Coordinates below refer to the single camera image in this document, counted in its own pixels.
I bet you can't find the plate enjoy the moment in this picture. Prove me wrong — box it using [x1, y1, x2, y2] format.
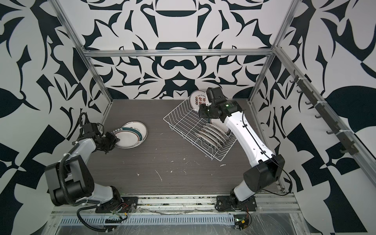
[189, 90, 210, 112]

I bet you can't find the plate green rim red line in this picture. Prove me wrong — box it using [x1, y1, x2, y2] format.
[112, 127, 145, 149]

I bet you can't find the white wire dish rack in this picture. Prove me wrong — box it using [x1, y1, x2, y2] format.
[163, 99, 237, 162]

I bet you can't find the row plate hao shi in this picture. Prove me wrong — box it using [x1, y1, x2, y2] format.
[195, 131, 222, 149]

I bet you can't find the plate with red characters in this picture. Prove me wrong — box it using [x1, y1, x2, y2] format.
[120, 121, 148, 142]

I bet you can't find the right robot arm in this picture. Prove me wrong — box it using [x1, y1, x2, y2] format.
[198, 87, 285, 205]

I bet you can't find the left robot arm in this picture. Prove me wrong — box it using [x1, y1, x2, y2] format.
[45, 122, 123, 210]

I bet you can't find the small circuit board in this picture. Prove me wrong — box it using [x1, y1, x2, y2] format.
[234, 213, 252, 231]

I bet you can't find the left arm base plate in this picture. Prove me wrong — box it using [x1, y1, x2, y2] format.
[95, 196, 139, 213]

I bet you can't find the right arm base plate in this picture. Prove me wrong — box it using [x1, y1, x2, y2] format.
[215, 195, 257, 212]

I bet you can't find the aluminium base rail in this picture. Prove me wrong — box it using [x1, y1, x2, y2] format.
[49, 192, 302, 216]

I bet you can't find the white slotted cable duct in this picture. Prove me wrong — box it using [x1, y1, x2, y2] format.
[57, 213, 238, 226]

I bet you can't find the wall hook rail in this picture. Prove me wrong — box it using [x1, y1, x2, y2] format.
[291, 71, 359, 155]

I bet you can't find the aluminium frame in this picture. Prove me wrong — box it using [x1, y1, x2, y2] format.
[51, 1, 376, 184]

